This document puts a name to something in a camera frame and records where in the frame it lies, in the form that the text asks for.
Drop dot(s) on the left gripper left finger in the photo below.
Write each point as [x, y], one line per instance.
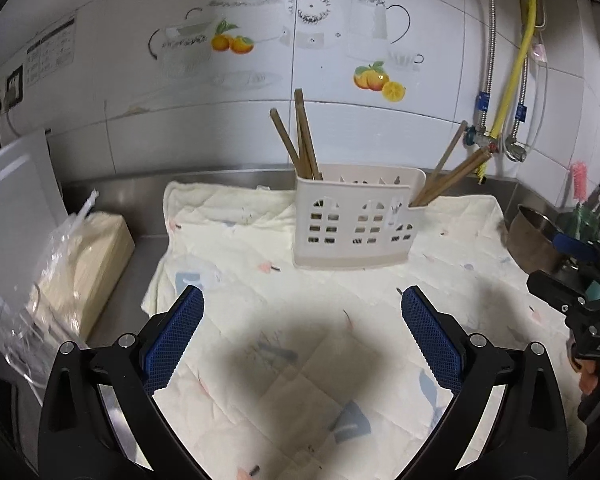
[76, 437]

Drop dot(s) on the wooden chopstick four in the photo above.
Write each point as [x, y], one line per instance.
[307, 157]

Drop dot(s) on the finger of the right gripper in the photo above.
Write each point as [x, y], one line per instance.
[553, 292]
[582, 251]

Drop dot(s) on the wooden chopstick two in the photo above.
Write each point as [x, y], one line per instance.
[298, 103]

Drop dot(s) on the cream plastic utensil holder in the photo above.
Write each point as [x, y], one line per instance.
[357, 217]

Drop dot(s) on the wooden chopstick three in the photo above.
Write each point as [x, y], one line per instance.
[307, 132]

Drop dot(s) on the right hand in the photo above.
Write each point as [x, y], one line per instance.
[589, 384]

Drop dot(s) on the pink brush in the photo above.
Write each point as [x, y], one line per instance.
[579, 181]

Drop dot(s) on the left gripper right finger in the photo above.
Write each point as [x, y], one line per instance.
[528, 438]

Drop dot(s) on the steel pot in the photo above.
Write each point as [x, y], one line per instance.
[530, 241]

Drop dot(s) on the wooden chopstick one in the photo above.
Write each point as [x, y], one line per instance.
[293, 154]

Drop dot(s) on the wooden chopstick six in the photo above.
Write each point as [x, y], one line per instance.
[455, 174]

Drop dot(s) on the right water valve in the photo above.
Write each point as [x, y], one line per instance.
[515, 151]

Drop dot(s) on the wooden chopstick eight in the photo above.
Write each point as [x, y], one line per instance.
[446, 155]

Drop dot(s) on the cream quilted mat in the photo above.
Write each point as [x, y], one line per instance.
[310, 374]

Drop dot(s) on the wall notice sticker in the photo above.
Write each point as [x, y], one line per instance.
[52, 51]

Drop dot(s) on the water valve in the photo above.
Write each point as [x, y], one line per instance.
[515, 151]
[479, 139]

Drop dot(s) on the wall power socket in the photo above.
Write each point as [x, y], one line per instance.
[14, 87]

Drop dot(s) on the left water valve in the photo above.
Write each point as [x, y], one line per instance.
[479, 139]

